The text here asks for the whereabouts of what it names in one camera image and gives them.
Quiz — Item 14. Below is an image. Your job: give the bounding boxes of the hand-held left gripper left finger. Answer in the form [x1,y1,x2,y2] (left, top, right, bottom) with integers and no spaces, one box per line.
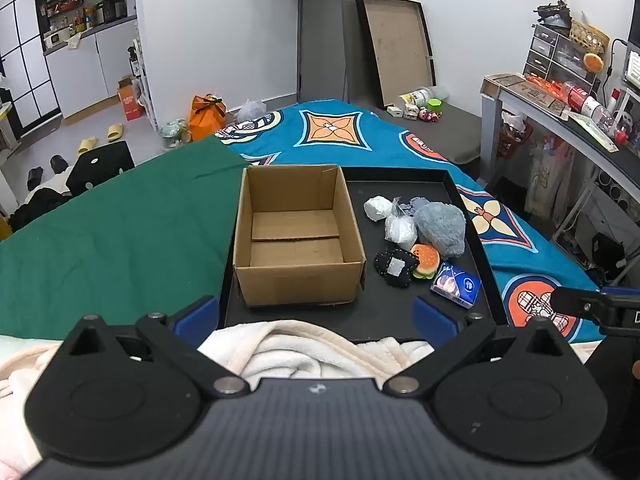
[60,296,251,398]

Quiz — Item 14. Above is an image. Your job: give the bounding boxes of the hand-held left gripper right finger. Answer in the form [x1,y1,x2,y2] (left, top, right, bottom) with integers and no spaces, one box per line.
[382,296,581,395]

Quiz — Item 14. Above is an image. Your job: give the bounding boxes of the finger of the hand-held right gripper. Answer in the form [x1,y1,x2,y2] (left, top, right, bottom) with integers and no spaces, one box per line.
[550,287,618,322]

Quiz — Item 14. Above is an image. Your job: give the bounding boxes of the blue tissue packet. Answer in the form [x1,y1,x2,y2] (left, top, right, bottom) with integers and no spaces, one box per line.
[430,261,482,309]

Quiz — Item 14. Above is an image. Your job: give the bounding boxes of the black tray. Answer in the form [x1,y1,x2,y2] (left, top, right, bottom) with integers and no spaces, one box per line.
[220,166,510,345]

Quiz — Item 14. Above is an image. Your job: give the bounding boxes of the hamburger toy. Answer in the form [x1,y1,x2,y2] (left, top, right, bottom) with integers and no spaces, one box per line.
[410,243,442,282]

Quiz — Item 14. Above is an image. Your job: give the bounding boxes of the grey plush toy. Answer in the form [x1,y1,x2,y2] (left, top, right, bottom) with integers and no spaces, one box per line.
[414,201,468,257]

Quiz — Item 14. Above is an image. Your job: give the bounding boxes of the clear bag of white stuffing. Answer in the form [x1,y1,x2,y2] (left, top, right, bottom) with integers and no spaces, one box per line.
[384,199,418,251]

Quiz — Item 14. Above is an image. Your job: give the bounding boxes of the brown cardboard box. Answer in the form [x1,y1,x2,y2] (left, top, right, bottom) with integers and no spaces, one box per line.
[233,164,367,308]

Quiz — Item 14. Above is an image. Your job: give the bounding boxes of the white ball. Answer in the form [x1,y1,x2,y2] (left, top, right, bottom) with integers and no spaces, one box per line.
[363,196,398,223]

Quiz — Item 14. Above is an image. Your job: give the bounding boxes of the green blanket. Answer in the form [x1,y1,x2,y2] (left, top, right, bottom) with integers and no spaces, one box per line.
[0,137,248,341]

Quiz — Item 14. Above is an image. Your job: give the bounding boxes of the cream fleece blanket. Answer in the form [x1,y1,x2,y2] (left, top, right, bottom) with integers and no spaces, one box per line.
[0,320,436,480]

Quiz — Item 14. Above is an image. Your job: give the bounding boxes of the cream tote bag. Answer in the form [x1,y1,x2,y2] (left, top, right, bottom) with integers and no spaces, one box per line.
[525,135,576,221]

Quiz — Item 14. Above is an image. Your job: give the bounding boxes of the red plastic bag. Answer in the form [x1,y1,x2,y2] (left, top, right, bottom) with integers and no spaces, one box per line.
[497,112,536,161]

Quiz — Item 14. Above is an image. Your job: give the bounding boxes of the black bag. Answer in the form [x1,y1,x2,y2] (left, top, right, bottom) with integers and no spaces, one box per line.
[66,141,136,197]

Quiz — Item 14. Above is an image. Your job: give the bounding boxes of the greenish plastic bag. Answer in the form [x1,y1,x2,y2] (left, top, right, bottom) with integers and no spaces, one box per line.
[159,119,193,151]

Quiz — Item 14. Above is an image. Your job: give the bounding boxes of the dark grey mat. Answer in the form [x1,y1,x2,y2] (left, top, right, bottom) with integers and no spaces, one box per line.
[375,100,485,166]

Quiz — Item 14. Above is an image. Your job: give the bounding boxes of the black and white clothes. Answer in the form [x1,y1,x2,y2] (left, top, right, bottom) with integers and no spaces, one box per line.
[9,170,76,231]

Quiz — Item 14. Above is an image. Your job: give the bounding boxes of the orange bag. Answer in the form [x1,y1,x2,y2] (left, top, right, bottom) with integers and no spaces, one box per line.
[187,94,228,142]

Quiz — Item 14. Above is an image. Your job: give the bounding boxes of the blue patterned blanket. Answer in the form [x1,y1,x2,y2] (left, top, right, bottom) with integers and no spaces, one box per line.
[212,100,601,343]

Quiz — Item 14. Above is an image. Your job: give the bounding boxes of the red and clear bottle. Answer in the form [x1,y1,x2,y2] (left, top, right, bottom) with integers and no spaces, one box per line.
[562,80,616,131]

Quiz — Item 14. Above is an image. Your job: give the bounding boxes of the clear plastic bag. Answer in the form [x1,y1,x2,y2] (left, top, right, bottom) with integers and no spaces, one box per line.
[235,100,268,123]

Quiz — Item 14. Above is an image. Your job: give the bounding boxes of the white jar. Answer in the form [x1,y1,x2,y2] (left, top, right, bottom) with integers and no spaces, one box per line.
[400,87,448,108]

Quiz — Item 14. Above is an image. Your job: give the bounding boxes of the orange cardboard box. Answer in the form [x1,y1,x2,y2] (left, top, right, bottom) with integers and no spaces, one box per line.
[117,76,146,122]

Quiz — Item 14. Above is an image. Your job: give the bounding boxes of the monitor screen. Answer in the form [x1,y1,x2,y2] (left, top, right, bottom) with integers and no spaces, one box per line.
[622,42,640,88]

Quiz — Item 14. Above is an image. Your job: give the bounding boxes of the drawer organizer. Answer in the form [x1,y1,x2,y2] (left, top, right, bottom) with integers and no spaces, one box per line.
[522,22,608,86]

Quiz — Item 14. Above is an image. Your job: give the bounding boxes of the woven basket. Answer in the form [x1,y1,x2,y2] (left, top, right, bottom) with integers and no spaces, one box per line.
[570,19,611,58]

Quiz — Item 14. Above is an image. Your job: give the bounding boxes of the grey board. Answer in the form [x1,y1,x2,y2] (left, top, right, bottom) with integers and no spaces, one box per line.
[342,0,383,107]

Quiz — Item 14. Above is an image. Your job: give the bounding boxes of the white cabinet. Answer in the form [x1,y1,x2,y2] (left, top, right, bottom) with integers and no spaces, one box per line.
[42,15,143,121]

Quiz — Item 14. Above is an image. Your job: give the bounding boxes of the black framed brown board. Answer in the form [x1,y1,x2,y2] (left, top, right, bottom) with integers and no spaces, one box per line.
[355,0,437,111]

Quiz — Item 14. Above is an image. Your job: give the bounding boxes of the dark model figure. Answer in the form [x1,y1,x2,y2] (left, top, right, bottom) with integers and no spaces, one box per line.
[535,0,573,28]

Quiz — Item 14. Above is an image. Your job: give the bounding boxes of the grey door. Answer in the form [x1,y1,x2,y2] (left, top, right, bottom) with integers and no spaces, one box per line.
[299,0,408,106]

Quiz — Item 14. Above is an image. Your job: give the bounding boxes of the black grid sliding door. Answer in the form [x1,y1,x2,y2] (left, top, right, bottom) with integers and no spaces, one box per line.
[0,0,63,136]

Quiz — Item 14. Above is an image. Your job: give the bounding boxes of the white wire rack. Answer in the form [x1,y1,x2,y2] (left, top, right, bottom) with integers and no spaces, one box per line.
[131,25,157,131]

